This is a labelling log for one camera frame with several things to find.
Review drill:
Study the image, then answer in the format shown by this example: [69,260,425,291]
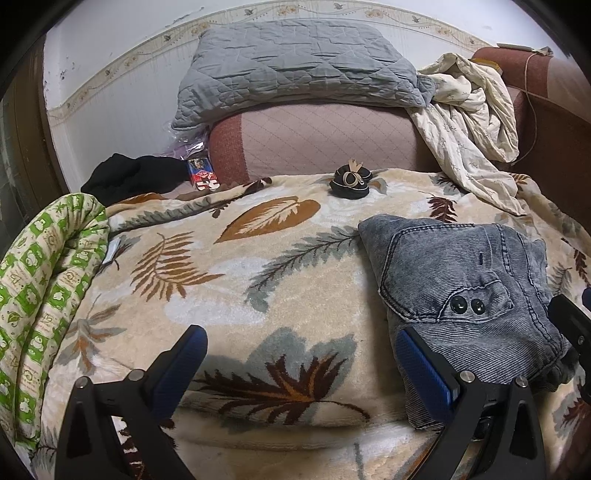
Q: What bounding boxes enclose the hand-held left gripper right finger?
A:
[394,327,548,480]

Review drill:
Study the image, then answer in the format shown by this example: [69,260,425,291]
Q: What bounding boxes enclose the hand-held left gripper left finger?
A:
[54,324,209,480]

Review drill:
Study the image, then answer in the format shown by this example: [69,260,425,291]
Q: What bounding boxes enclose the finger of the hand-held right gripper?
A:
[549,294,591,355]

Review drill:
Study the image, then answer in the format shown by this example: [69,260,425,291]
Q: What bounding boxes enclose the grey-blue denim pants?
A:
[358,215,578,432]

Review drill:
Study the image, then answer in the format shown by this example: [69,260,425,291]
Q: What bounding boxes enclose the cream leaf-print blanket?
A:
[28,168,591,480]

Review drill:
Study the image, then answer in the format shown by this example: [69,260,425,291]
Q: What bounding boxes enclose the green patterned quilt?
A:
[0,193,112,452]

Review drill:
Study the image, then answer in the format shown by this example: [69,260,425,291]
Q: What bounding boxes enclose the red and blue packet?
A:
[187,157,221,193]

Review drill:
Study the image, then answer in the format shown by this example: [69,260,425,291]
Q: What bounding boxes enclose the black cloth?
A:
[81,154,191,206]

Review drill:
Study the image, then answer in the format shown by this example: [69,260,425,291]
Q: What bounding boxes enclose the cream floral sheet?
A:
[409,53,529,217]

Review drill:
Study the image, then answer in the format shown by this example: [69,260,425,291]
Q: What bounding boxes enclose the purple plastic bag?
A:
[161,133,214,163]

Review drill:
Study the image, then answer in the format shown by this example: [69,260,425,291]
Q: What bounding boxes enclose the pink brown sofa cushion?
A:
[208,45,591,241]

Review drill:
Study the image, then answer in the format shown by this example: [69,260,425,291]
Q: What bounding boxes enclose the brown wooden panel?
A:
[0,46,66,197]

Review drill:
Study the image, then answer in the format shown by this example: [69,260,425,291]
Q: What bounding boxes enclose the grey quilted pillow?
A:
[171,19,437,136]

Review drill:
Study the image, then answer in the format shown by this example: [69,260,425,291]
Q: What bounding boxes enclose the tan cord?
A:
[510,50,549,165]

